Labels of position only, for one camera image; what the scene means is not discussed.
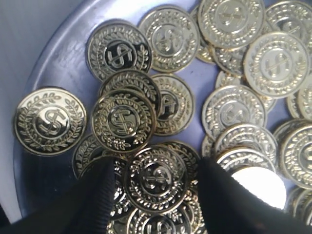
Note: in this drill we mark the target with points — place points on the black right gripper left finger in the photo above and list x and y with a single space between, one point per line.
85 209

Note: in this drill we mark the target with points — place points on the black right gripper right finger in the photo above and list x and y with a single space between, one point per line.
228 208

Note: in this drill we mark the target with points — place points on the gold coin bottom edge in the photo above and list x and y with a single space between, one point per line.
155 179

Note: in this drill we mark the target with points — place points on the gold coin lower left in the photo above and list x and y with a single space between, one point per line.
49 121

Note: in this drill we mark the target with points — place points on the gold coin bottom left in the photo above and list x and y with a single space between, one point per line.
123 121

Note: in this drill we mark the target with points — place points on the gold coin lower centre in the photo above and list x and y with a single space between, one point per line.
229 105

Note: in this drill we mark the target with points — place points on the round steel plate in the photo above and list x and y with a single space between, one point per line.
42 44

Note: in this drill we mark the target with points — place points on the gold coin upper left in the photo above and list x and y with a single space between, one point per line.
173 36

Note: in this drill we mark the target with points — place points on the gold coin top centre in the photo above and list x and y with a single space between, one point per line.
231 24

